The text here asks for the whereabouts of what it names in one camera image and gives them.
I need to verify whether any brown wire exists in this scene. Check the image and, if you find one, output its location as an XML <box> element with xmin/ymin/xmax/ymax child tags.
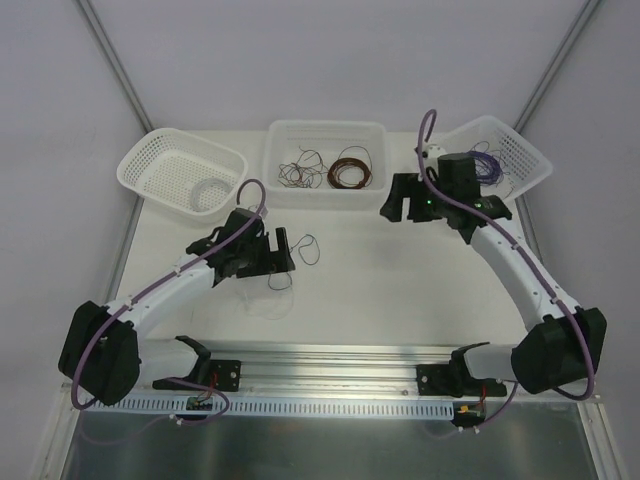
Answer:
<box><xmin>277</xmin><ymin>162</ymin><xmax>326</xmax><ymax>191</ymax></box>
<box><xmin>326</xmin><ymin>145</ymin><xmax>375</xmax><ymax>191</ymax></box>
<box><xmin>297</xmin><ymin>144</ymin><xmax>325</xmax><ymax>174</ymax></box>

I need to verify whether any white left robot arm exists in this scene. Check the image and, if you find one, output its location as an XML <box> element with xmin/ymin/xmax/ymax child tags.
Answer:
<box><xmin>58</xmin><ymin>208</ymin><xmax>295</xmax><ymax>405</ymax></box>

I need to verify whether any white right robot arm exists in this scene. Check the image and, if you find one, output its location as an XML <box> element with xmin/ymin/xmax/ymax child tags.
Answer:
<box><xmin>380</xmin><ymin>153</ymin><xmax>607</xmax><ymax>401</ymax></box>

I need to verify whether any white perforated right basket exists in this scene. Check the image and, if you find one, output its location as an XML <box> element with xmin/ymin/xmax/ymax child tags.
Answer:
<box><xmin>435</xmin><ymin>115</ymin><xmax>553</xmax><ymax>202</ymax></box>

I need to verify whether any white perforated basket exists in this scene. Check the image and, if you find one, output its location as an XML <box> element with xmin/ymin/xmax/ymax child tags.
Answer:
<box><xmin>116</xmin><ymin>128</ymin><xmax>248</xmax><ymax>224</ymax></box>
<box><xmin>435</xmin><ymin>115</ymin><xmax>553</xmax><ymax>202</ymax></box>

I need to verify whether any white slotted middle basket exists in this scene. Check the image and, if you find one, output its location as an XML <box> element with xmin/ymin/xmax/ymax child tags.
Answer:
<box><xmin>262</xmin><ymin>120</ymin><xmax>390</xmax><ymax>211</ymax></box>

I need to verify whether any white perforated left basket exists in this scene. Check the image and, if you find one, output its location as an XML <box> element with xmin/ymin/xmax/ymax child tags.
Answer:
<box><xmin>116</xmin><ymin>128</ymin><xmax>248</xmax><ymax>224</ymax></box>

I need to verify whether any purple coiled wire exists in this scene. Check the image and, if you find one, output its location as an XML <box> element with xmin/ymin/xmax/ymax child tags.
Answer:
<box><xmin>467</xmin><ymin>140</ymin><xmax>511</xmax><ymax>189</ymax></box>

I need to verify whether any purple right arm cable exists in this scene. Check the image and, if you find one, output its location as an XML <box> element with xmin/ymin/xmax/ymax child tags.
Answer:
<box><xmin>417</xmin><ymin>109</ymin><xmax>599</xmax><ymax>401</ymax></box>

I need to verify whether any white coiled wire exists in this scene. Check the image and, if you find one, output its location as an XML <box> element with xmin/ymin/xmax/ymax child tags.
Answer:
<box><xmin>190</xmin><ymin>178</ymin><xmax>235</xmax><ymax>215</ymax></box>

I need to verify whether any brown coiled wire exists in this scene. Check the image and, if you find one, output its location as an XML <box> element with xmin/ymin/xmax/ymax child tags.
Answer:
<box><xmin>326</xmin><ymin>145</ymin><xmax>375</xmax><ymax>191</ymax></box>

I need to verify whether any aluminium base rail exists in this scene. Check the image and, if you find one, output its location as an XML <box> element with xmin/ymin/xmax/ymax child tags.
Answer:
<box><xmin>62</xmin><ymin>344</ymin><xmax>601</xmax><ymax>401</ymax></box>

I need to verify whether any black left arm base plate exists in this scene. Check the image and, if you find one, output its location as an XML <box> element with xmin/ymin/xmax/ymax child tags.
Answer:
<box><xmin>152</xmin><ymin>358</ymin><xmax>242</xmax><ymax>392</ymax></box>

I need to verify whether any white slotted cable duct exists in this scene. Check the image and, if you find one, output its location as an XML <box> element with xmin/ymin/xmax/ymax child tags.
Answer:
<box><xmin>113</xmin><ymin>394</ymin><xmax>454</xmax><ymax>421</ymax></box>

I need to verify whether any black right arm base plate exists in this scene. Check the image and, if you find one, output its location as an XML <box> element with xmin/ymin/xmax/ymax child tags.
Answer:
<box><xmin>416</xmin><ymin>364</ymin><xmax>507</xmax><ymax>398</ymax></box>

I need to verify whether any right aluminium corner post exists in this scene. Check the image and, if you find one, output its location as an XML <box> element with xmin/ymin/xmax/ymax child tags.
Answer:
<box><xmin>513</xmin><ymin>0</ymin><xmax>605</xmax><ymax>134</ymax></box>

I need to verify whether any aluminium corner post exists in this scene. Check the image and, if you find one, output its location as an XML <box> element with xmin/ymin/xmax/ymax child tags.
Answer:
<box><xmin>74</xmin><ymin>0</ymin><xmax>154</xmax><ymax>133</ymax></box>
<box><xmin>513</xmin><ymin>0</ymin><xmax>605</xmax><ymax>134</ymax></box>

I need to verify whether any left aluminium corner post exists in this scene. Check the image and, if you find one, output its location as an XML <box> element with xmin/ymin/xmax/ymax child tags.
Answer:
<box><xmin>74</xmin><ymin>0</ymin><xmax>154</xmax><ymax>133</ymax></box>

